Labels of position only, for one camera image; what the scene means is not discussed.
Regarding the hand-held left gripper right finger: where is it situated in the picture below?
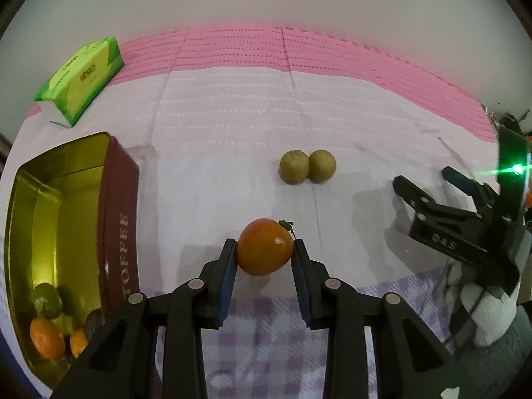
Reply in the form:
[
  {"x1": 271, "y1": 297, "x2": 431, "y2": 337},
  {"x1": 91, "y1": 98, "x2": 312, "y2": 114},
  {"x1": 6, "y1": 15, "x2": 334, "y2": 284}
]
[{"x1": 291, "y1": 239, "x2": 462, "y2": 399}]

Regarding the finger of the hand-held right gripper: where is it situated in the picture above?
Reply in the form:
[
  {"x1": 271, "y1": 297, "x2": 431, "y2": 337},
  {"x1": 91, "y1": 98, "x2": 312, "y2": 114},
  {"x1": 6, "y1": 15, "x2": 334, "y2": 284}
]
[
  {"x1": 393, "y1": 175, "x2": 483, "y2": 226},
  {"x1": 442, "y1": 166, "x2": 499, "y2": 208}
]

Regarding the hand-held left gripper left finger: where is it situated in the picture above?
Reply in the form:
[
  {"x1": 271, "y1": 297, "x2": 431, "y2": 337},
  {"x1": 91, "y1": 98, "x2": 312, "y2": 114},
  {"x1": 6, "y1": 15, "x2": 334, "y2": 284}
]
[{"x1": 50, "y1": 238, "x2": 238, "y2": 399}]

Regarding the orange-red tomato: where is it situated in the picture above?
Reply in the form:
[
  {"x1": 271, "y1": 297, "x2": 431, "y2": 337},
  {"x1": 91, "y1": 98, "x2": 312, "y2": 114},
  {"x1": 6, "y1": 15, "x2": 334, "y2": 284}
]
[{"x1": 236, "y1": 218, "x2": 295, "y2": 277}]

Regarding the dark red gold-lined tin box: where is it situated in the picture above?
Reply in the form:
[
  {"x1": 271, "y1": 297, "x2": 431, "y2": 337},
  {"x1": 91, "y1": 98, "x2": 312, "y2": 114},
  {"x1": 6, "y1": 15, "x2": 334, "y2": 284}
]
[{"x1": 4, "y1": 132, "x2": 140, "y2": 393}]

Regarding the oval dark brown fruit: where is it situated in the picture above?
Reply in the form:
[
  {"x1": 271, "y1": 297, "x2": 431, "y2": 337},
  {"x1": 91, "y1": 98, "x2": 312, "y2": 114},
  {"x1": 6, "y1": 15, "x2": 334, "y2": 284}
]
[{"x1": 84, "y1": 310, "x2": 104, "y2": 339}]

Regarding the orange mandarin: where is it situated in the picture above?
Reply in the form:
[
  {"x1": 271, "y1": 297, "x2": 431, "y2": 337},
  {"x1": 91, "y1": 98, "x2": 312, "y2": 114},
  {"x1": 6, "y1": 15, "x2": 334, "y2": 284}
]
[
  {"x1": 69, "y1": 328, "x2": 90, "y2": 358},
  {"x1": 29, "y1": 317, "x2": 66, "y2": 359}
]

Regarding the green tomato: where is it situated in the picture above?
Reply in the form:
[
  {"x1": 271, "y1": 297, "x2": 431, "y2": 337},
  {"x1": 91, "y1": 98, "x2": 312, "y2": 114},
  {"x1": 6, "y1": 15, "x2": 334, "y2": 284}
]
[{"x1": 31, "y1": 283, "x2": 63, "y2": 320}]

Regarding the person's right forearm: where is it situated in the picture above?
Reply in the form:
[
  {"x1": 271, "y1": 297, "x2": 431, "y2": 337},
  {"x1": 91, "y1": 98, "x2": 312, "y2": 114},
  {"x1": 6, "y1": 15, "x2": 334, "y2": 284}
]
[{"x1": 451, "y1": 303, "x2": 532, "y2": 399}]

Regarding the person's right hand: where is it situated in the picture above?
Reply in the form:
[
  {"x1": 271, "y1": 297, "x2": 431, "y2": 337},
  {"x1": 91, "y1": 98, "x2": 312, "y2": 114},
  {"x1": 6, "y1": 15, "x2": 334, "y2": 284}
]
[{"x1": 447, "y1": 264, "x2": 520, "y2": 347}]

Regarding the tan longan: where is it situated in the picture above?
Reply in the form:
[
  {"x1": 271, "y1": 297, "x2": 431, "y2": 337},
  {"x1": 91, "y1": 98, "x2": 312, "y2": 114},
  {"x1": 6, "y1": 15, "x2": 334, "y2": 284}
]
[
  {"x1": 308, "y1": 150, "x2": 336, "y2": 184},
  {"x1": 279, "y1": 150, "x2": 310, "y2": 184}
]

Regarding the purple checked tablecloth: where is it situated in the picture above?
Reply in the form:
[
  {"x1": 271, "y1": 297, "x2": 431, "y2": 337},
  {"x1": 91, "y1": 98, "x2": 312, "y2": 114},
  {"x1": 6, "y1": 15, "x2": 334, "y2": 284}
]
[{"x1": 0, "y1": 66, "x2": 503, "y2": 399}]

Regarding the pink foam mat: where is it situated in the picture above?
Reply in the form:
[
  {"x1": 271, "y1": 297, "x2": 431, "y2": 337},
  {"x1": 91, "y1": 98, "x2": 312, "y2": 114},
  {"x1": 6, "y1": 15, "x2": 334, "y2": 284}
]
[{"x1": 25, "y1": 25, "x2": 499, "y2": 144}]

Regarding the green tissue pack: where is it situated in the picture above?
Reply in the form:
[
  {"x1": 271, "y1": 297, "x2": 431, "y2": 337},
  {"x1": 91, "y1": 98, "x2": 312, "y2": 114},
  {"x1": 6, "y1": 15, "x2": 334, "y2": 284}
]
[{"x1": 34, "y1": 37, "x2": 125, "y2": 129}]

